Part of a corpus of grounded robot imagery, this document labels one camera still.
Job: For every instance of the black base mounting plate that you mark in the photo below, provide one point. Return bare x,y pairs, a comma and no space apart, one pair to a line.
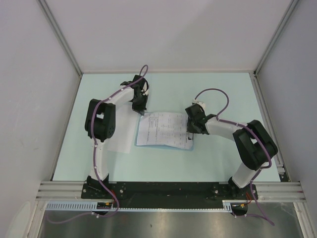
169,194

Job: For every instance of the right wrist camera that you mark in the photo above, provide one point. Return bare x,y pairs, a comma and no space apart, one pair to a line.
202,104

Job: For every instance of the left aluminium corner post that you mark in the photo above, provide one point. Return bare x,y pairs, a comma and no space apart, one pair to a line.
59,35

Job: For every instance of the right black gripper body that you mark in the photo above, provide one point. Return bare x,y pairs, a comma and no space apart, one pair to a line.
190,127

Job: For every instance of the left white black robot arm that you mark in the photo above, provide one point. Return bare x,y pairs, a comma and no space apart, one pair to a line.
100,123

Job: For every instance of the right aluminium side rail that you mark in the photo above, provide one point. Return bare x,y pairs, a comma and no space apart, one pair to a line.
279,160

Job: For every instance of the printed paper sheet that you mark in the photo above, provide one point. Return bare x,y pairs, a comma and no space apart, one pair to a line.
163,129

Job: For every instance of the right aluminium corner post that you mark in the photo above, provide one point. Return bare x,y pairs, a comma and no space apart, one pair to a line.
277,34

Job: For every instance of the white slotted cable duct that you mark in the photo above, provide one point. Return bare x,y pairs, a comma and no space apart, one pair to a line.
93,206

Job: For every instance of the aluminium front rail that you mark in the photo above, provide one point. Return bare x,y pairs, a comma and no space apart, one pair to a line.
267,191

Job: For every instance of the white paper sheet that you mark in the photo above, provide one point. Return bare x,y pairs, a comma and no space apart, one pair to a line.
126,121

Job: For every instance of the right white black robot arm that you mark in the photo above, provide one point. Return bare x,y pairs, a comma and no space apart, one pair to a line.
255,146

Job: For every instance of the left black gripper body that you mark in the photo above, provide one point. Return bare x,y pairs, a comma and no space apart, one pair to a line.
138,104

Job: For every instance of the aluminium corner post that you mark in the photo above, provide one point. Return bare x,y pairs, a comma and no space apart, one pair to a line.
59,35
277,34

